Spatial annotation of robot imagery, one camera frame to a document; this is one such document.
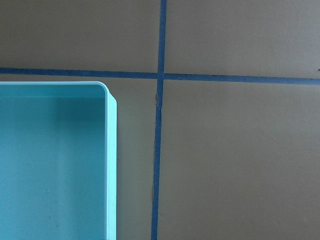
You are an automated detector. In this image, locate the light blue plastic bin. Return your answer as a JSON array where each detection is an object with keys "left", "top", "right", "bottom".
[{"left": 0, "top": 81, "right": 117, "bottom": 240}]

